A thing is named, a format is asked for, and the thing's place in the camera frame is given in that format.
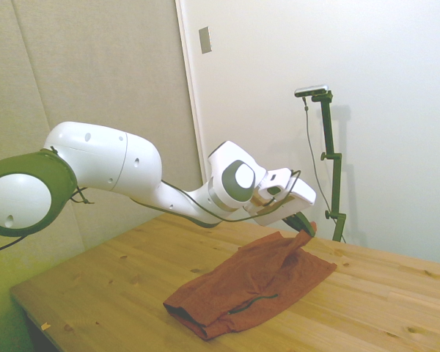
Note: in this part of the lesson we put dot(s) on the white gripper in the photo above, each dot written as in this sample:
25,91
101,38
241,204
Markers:
293,205

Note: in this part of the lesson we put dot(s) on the rust red shorts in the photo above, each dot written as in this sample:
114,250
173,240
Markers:
264,278

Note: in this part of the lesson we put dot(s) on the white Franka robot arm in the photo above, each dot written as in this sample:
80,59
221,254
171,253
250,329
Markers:
102,161

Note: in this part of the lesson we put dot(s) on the small orange tape scrap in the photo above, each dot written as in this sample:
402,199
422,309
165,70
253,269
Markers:
44,325

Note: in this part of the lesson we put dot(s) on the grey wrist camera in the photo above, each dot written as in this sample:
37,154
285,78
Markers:
264,205

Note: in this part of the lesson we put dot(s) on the dark jointed camera stand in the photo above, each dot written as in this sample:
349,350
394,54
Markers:
331,146

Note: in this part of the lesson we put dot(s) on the grey bar camera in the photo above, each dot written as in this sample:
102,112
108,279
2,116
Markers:
311,90

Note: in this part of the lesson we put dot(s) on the white door frame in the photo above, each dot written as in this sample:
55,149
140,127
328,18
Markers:
190,91

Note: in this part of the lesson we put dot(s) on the grey wall switch plate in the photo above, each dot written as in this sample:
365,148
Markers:
205,40

